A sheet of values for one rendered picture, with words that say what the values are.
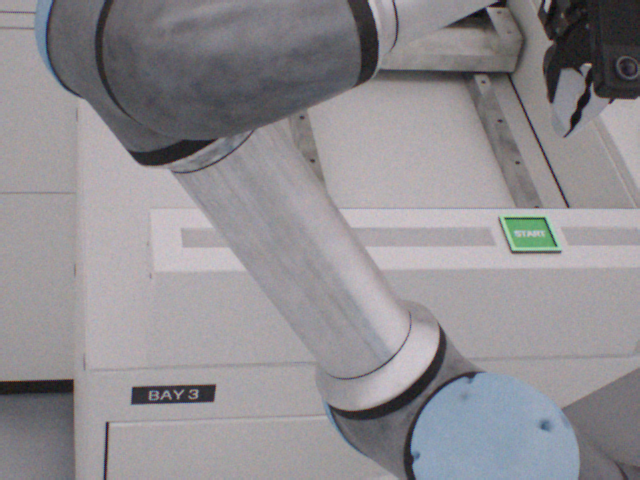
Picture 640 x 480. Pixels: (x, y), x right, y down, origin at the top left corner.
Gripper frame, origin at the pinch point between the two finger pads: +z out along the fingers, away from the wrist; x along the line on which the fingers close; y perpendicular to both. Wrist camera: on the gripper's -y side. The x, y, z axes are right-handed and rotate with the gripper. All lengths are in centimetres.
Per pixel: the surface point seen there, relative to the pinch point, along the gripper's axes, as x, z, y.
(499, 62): -12, 24, 46
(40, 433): 52, 111, 53
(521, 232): 0.9, 14.3, 0.8
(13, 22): 55, 28, 59
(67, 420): 47, 111, 56
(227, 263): 32.8, 14.7, -3.1
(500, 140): -8.1, 25.9, 31.3
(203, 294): 35.0, 18.0, -4.0
